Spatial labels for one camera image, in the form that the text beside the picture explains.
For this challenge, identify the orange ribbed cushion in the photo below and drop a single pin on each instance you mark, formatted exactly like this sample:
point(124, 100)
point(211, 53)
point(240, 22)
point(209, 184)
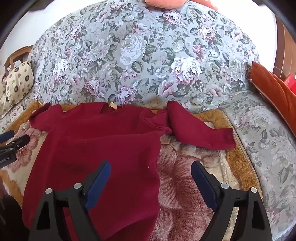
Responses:
point(275, 92)

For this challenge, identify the floral sofa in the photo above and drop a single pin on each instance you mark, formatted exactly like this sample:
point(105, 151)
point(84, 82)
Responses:
point(143, 58)

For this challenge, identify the red box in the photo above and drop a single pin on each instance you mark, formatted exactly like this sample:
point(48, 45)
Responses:
point(291, 82)

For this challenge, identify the dark red sweater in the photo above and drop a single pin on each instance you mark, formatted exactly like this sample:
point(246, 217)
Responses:
point(92, 143)

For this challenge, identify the plush floral orange-edged blanket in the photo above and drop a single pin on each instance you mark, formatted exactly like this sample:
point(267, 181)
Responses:
point(185, 185)

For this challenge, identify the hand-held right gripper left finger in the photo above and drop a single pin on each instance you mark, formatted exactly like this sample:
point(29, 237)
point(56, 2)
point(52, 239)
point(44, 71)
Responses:
point(100, 183)

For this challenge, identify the wooden chair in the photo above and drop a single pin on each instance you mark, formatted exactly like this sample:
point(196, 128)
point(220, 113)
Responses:
point(16, 54)

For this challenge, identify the cream cushion with round prints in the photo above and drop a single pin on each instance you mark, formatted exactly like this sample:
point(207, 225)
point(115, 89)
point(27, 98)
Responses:
point(4, 99)
point(19, 81)

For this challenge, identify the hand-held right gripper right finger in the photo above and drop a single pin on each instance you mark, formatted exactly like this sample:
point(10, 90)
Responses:
point(203, 183)

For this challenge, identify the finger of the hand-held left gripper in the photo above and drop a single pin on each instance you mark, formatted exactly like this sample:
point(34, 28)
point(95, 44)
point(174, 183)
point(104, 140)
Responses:
point(18, 142)
point(7, 136)

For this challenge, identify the peach cushion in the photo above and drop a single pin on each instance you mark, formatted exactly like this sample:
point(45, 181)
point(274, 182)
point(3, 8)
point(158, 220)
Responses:
point(164, 3)

